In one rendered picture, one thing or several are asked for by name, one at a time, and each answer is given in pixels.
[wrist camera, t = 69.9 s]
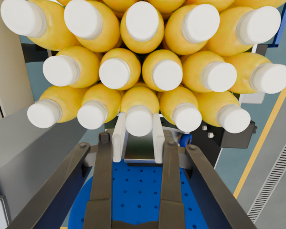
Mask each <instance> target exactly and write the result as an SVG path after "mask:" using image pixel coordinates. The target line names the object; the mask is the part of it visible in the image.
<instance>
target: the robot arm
mask: <svg viewBox="0 0 286 229"><path fill-rule="evenodd" d="M125 120H126V118H125V112H120V114H119V117H118V120H117V123H116V126H115V128H114V129H107V130H106V131H105V132H101V133H99V134H98V144H96V145H92V146H90V143H88V142H82V143H79V144H77V145H76V146H75V147H74V148H73V150H72V151H71V152H70V153H69V154H68V156H67V157H66V158H65V159H64V160H63V162H62V163H61V164H60V165H59V166H58V168H57V169H56V170H55V171H54V172H53V174H51V176H50V177H49V178H48V179H47V180H46V182H45V183H44V184H43V185H42V186H41V188H40V189H39V190H38V191H37V192H36V194H35V195H34V196H33V197H32V198H31V200H30V201H29V202H28V203H27V204H26V206H25V207H24V208H23V209H22V210H21V211H20V212H19V214H18V215H17V216H16V217H15V218H14V220H13V221H12V222H11V223H10V224H9V226H8V227H7V228H5V229H60V227H61V225H62V224H63V222H64V220H65V218H66V216H67V214H68V212H69V211H70V209H71V207H72V205H73V203H74V201H75V199H76V197H77V196H78V194H79V192H80V190H81V188H82V186H83V184H84V183H85V181H86V179H87V177H88V175H89V173H90V171H91V169H92V166H94V174H93V180H92V186H91V192H90V198H89V201H88V202H87V205H86V210H85V216H84V223H83V228H82V229H186V223H185V212H184V203H182V193H181V180H180V167H181V168H182V169H183V172H184V174H185V176H186V179H187V181H188V183H189V185H190V188H191V190H192V192H193V195H194V197H195V199H196V201H197V204H198V206H199V208H200V211H201V213H202V215H203V217H204V219H205V222H206V224H207V226H208V229H257V227H256V226H255V225H254V223H253V222H252V220H251V219H250V218H249V216H248V215H247V214H246V212H245V211H244V209H243V208H242V206H241V205H240V204H239V203H238V201H237V200H236V198H235V197H234V196H233V194H232V193H231V191H230V190H229V188H228V187H227V186H226V185H225V183H224V182H223V180H222V179H221V177H220V176H219V175H218V173H217V172H216V171H215V169H214V168H213V166H212V165H211V164H210V162H209V161H208V160H207V158H206V157H205V155H204V154H203V152H202V151H201V150H200V149H199V148H198V147H197V146H195V145H193V144H188V145H186V147H185V148H184V147H180V146H178V144H177V142H175V140H174V138H173V135H172V132H171V131H170V130H165V129H162V124H161V120H160V116H159V113H154V114H153V130H152V132H153V146H154V156H155V162H156V163H162V162H163V169H162V181H161V192H160V203H159V214H158V221H149V222H145V223H141V224H137V225H133V224H129V223H126V222H123V221H120V220H113V161H114V162H120V161H121V155H122V150H123V143H124V137H125V131H126V127H125Z"/></svg>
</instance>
